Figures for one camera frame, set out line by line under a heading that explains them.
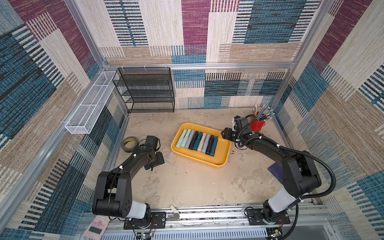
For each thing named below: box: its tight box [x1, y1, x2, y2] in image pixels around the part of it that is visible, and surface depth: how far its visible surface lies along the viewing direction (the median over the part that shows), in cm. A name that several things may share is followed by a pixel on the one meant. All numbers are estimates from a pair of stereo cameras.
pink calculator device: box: [81, 215, 111, 240], surface depth 71 cm
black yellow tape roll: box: [121, 136, 138, 153], surface depth 104 cm
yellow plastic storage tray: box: [171, 122, 232, 169], surface depth 97 cm
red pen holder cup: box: [250, 120, 266, 133], surface depth 107 cm
